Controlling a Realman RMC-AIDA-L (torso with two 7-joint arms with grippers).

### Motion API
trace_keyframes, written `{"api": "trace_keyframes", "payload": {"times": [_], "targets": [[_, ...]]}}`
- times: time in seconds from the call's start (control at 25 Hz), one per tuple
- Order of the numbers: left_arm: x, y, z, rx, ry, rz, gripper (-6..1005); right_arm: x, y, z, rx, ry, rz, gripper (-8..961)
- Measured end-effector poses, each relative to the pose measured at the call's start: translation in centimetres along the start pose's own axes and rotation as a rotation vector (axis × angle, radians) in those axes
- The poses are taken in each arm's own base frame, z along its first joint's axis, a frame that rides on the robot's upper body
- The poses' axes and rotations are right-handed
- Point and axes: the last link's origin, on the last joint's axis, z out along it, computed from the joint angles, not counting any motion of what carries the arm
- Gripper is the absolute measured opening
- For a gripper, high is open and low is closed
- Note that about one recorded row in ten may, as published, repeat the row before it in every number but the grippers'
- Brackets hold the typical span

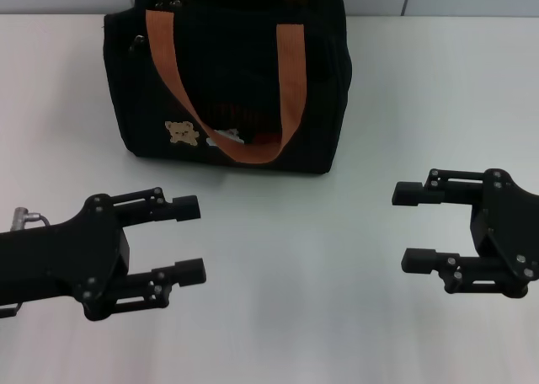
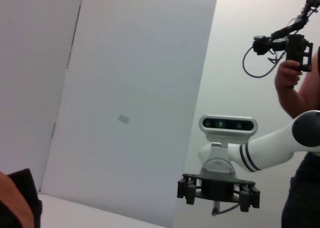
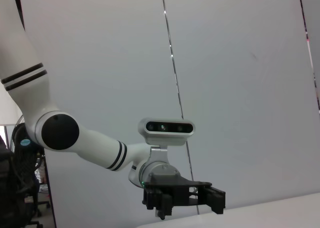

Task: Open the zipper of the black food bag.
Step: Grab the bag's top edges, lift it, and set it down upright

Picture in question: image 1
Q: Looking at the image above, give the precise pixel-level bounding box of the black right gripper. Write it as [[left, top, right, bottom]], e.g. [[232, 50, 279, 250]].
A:
[[391, 168, 539, 299]]

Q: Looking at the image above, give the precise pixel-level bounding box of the left arm connector with cable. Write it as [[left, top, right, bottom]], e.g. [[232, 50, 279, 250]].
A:
[[12, 206, 51, 230]]

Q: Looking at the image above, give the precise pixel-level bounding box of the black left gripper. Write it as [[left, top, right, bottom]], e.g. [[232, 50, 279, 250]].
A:
[[0, 187, 207, 323]]

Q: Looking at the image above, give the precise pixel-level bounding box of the black bag with orange handles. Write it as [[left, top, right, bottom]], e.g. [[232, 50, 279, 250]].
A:
[[102, 0, 353, 175]]

